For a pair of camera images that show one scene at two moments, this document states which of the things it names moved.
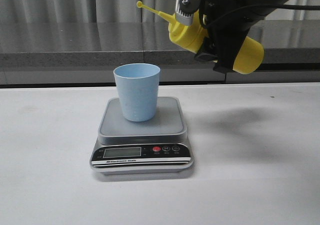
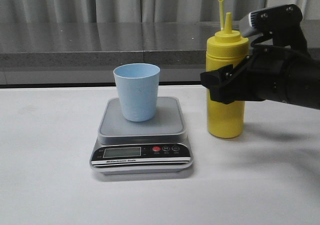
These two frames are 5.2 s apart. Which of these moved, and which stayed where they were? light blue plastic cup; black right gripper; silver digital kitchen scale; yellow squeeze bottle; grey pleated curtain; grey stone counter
Moved: yellow squeeze bottle; black right gripper
Stayed: grey pleated curtain; grey stone counter; light blue plastic cup; silver digital kitchen scale
